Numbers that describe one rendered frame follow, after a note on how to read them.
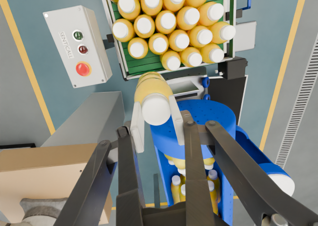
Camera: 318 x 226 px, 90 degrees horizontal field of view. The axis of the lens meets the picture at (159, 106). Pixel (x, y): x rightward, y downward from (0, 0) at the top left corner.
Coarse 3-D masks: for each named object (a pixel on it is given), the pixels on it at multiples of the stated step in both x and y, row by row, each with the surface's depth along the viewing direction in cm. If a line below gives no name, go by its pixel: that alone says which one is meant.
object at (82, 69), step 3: (81, 63) 44; (84, 63) 44; (78, 66) 44; (81, 66) 44; (84, 66) 44; (87, 66) 44; (78, 69) 44; (81, 69) 44; (84, 69) 44; (87, 69) 44; (78, 72) 45; (81, 72) 45; (84, 72) 45; (87, 72) 45; (81, 75) 45; (84, 75) 45
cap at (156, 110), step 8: (152, 96) 21; (160, 96) 21; (144, 104) 20; (152, 104) 20; (160, 104) 20; (168, 104) 21; (144, 112) 21; (152, 112) 21; (160, 112) 21; (168, 112) 21; (152, 120) 21; (160, 120) 21
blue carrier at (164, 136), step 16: (192, 112) 56; (208, 112) 54; (224, 112) 52; (160, 128) 50; (224, 128) 45; (160, 144) 48; (176, 144) 44; (160, 160) 64; (224, 176) 50; (224, 192) 53; (224, 208) 56
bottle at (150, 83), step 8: (152, 72) 34; (144, 80) 27; (152, 80) 25; (160, 80) 26; (136, 88) 27; (144, 88) 24; (152, 88) 23; (160, 88) 23; (168, 88) 25; (136, 96) 24; (144, 96) 23
